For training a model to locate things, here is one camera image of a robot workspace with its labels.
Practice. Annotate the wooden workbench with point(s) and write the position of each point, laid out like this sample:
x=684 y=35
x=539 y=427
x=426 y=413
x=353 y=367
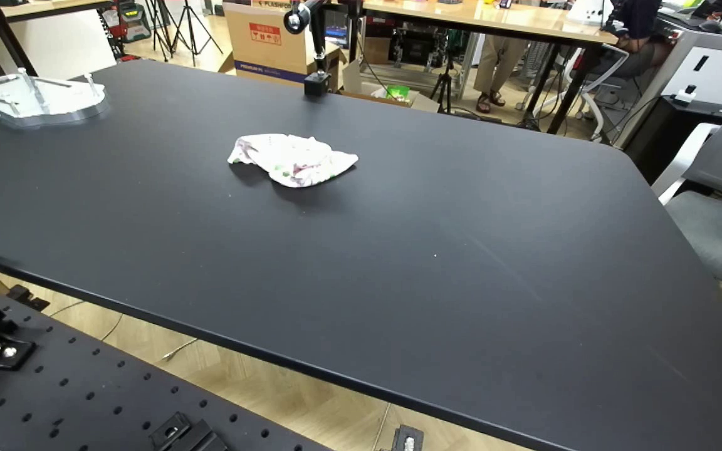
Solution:
x=482 y=15

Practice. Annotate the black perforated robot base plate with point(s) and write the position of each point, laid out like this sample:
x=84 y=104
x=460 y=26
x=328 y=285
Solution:
x=67 y=391

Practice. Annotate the large cardboard box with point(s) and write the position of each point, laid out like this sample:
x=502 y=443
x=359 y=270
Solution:
x=267 y=50

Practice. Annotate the white patterned cloth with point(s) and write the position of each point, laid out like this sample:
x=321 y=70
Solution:
x=292 y=161

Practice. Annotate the black tripod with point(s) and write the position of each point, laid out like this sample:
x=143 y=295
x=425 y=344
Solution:
x=183 y=27

